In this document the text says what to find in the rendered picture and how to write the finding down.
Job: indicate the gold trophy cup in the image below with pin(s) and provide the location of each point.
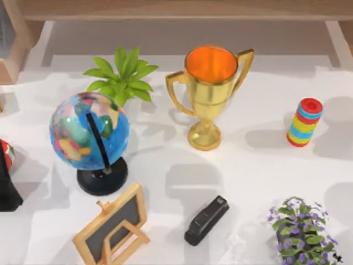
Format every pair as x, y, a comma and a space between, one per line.
211, 94

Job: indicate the green leafy potted plant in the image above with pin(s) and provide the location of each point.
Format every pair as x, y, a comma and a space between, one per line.
124, 76

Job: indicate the black stapler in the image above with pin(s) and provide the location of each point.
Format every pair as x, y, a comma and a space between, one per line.
207, 220

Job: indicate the globe on black stand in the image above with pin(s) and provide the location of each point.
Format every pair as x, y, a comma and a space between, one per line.
82, 129

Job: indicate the wooden framed blackboard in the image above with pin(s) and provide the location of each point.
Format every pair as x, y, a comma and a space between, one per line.
115, 223

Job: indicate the wooden shelf unit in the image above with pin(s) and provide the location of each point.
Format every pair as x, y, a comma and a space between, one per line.
176, 11

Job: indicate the stack of coloured rings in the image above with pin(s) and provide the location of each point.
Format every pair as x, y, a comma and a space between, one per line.
303, 124

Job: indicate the purple flowering potted plant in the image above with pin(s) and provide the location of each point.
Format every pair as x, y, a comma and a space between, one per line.
302, 234

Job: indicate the red white green ball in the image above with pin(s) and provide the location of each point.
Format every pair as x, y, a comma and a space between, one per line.
10, 156

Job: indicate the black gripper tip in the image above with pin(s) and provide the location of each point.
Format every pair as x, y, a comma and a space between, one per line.
7, 187

